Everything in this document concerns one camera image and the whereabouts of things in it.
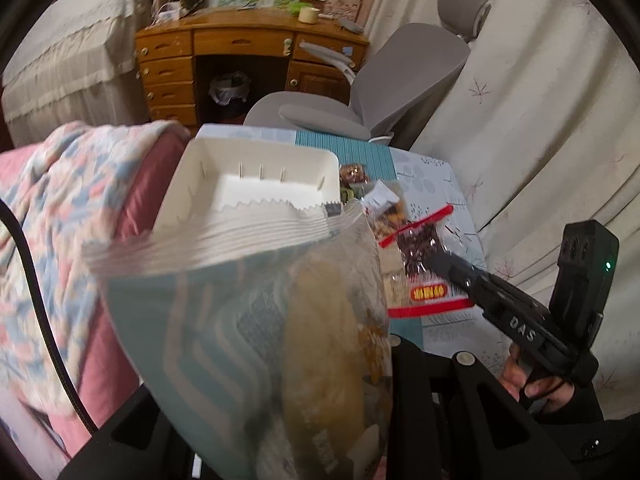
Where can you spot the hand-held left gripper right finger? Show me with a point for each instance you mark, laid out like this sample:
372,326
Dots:
415,400

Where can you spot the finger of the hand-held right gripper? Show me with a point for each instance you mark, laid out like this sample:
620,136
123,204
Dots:
452,270

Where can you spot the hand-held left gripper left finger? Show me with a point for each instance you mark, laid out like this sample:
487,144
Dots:
95,452

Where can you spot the red-zip bag of dried fruit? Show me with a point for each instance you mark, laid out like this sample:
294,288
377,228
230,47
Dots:
417,245

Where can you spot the large light-blue snack bag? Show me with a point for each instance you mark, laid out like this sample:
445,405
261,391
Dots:
210,320

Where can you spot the white plastic storage box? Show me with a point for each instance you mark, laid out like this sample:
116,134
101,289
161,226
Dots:
225,160

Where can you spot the clear packet of brown snacks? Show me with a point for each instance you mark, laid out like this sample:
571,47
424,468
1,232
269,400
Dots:
391,221

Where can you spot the person's right hand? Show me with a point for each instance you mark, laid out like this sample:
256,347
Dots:
512,375

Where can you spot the teal and white printed tablecloth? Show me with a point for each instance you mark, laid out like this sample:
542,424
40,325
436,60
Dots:
425,175

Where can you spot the small white snack packet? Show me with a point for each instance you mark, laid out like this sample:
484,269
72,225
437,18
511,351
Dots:
378,197

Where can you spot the clear packet of red nuts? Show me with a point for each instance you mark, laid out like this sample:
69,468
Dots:
352,174

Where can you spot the cream leaf-print curtain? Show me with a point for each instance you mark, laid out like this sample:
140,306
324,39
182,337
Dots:
540,110

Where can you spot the grey office chair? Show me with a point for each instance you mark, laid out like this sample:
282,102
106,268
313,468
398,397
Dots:
410,75

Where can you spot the floral quilted blanket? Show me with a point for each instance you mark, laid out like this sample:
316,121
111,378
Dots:
60,200

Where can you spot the grey case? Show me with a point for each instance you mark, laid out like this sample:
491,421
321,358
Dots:
350,25

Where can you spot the pink bed sheet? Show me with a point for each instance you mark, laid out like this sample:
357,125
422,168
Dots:
150,175

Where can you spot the floral gift box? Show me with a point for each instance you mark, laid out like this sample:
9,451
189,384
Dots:
342,5

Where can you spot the trash bin with black bag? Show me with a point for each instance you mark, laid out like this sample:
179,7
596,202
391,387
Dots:
227,90

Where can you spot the wooden desk with drawers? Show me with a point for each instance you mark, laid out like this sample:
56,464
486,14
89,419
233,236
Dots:
240,40

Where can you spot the cream lace furniture cover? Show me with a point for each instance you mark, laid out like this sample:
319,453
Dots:
65,50

